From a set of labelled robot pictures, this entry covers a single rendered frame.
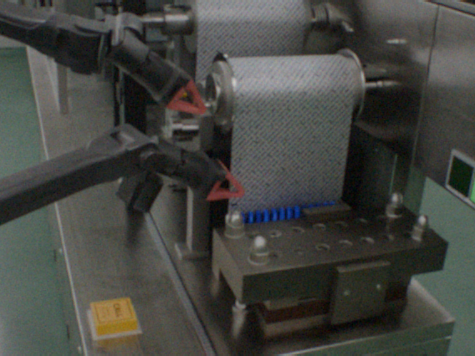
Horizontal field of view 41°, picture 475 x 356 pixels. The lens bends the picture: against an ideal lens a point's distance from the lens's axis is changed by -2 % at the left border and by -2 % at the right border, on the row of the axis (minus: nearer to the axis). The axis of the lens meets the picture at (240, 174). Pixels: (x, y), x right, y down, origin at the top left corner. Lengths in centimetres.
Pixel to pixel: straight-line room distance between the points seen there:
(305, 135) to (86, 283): 50
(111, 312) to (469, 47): 74
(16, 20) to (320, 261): 64
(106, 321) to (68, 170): 28
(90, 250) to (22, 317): 139
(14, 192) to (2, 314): 184
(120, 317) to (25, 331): 154
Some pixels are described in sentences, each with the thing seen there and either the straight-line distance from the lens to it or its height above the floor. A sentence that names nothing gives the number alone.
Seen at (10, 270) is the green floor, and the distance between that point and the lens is 303.
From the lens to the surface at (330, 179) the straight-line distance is 127.
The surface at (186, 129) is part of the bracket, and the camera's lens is 121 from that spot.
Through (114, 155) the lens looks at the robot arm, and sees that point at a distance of 101.
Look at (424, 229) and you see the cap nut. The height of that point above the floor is 105.
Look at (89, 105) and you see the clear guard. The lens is 217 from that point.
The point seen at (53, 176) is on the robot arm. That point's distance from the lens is 97.
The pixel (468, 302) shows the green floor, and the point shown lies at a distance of 301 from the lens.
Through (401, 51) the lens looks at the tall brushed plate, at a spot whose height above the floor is 134.
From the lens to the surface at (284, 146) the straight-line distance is 120.
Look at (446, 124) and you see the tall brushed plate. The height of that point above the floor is 125.
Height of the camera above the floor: 160
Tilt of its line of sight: 24 degrees down
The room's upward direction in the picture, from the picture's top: 3 degrees clockwise
